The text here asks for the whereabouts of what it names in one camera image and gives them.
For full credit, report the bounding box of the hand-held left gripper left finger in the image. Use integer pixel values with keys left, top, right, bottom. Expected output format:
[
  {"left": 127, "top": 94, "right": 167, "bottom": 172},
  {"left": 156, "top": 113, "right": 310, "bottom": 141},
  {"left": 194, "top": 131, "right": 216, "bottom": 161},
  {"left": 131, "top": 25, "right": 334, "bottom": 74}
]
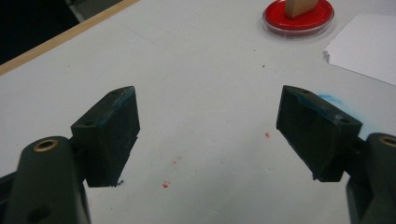
[{"left": 70, "top": 86, "right": 141, "bottom": 189}]

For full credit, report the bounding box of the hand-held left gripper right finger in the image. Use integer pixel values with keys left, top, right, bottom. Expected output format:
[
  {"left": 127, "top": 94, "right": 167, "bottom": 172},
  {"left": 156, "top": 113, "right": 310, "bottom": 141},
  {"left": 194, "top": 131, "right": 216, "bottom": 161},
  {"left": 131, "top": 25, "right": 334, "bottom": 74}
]
[{"left": 276, "top": 85, "right": 363, "bottom": 183}]

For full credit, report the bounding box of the round red ink pad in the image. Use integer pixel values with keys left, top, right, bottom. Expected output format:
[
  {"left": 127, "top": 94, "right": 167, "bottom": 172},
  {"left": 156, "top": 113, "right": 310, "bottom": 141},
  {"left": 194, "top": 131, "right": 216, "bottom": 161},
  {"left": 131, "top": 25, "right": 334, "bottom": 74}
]
[{"left": 262, "top": 0, "right": 335, "bottom": 38}]

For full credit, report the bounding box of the small wooden stamp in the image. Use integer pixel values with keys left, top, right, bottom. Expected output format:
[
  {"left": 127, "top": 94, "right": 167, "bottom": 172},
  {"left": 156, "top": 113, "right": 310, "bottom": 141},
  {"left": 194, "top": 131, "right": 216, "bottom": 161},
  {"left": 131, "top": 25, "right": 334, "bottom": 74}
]
[{"left": 284, "top": 0, "right": 320, "bottom": 21}]

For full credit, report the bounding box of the white paper sheet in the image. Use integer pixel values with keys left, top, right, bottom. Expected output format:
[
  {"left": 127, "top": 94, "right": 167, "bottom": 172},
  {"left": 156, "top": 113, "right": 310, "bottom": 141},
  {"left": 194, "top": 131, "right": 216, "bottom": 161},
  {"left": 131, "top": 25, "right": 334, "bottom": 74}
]
[{"left": 322, "top": 12, "right": 396, "bottom": 87}]

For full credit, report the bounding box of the large white table mat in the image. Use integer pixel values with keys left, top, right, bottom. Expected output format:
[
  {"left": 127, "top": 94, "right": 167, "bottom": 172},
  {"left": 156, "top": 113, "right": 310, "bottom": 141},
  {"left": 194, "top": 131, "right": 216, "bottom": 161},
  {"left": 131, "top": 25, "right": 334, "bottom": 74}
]
[{"left": 0, "top": 0, "right": 396, "bottom": 224}]

